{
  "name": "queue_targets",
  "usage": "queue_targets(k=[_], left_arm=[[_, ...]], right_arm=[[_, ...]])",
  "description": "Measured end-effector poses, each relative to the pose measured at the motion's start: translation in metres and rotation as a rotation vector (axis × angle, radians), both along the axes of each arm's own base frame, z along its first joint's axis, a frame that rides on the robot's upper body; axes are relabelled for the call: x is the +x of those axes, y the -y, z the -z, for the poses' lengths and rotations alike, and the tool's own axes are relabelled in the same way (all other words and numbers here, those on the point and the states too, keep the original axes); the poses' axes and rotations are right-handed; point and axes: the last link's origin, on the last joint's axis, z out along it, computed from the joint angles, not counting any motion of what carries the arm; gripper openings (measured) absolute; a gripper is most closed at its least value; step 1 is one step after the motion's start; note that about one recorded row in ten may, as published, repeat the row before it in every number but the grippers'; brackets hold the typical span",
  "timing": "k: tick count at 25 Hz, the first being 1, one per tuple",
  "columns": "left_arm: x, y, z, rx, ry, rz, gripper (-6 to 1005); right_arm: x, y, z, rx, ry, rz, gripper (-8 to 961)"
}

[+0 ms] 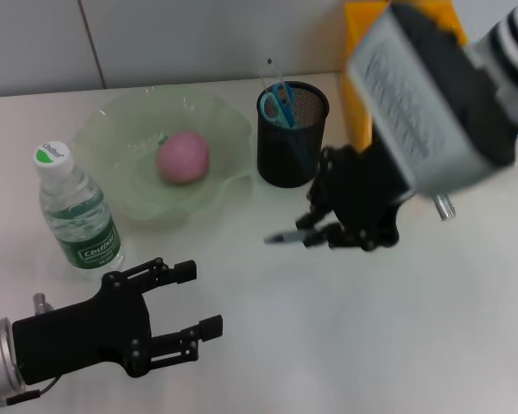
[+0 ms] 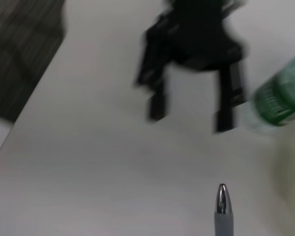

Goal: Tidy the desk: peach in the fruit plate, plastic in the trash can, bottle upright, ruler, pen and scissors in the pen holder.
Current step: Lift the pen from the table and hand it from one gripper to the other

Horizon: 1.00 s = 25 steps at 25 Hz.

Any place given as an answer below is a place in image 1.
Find right gripper cable silver plug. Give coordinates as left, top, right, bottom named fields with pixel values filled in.
left=433, top=193, right=457, bottom=222

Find clear plastic ruler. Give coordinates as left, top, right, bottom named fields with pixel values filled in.
left=257, top=58, right=293, bottom=104

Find black mesh pen holder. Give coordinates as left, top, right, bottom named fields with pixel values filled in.
left=256, top=80, right=331, bottom=188

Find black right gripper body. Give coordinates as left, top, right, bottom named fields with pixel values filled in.
left=322, top=144, right=416, bottom=252

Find clear water bottle green label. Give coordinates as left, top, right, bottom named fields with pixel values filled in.
left=32, top=140, right=125, bottom=281

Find blue scissors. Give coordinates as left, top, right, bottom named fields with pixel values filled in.
left=258, top=82, right=314, bottom=172

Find green glass fruit plate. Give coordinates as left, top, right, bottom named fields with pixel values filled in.
left=71, top=85, right=254, bottom=229

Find silver ballpoint pen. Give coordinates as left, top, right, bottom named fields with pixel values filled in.
left=262, top=230, right=312, bottom=245

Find yellow plastic bin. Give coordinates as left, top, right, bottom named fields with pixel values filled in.
left=343, top=0, right=470, bottom=154

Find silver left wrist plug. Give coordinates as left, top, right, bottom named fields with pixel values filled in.
left=32, top=292, right=54, bottom=317

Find pink peach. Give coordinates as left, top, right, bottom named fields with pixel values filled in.
left=155, top=131, right=211, bottom=185

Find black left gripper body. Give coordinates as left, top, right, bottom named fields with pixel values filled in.
left=11, top=270, right=153, bottom=387

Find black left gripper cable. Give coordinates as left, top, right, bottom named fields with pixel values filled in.
left=6, top=374, right=64, bottom=405

